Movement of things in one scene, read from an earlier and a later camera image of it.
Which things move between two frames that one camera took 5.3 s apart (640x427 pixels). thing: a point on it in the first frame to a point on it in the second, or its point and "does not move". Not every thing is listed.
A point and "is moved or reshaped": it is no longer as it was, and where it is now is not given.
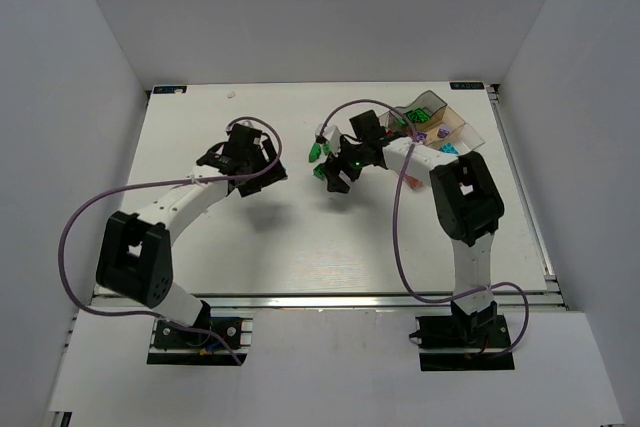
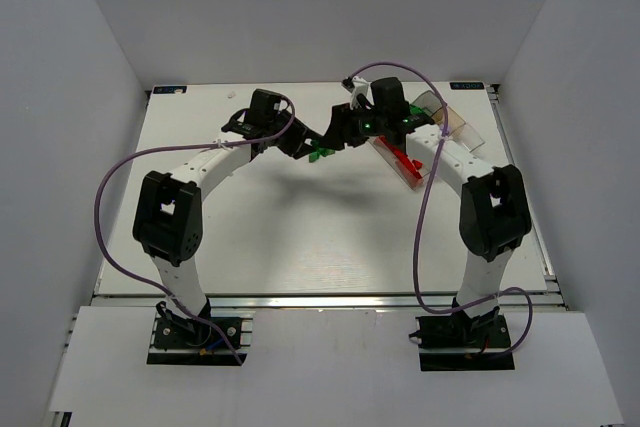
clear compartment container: x=429 y=120 does not move
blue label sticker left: x=169 y=89 does not move
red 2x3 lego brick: x=414 y=181 is moved or reshaped
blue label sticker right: x=467 y=85 does not move
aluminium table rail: x=346 y=302 does not move
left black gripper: x=267 y=175 to x=298 y=142
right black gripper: x=336 y=167 to x=338 y=127
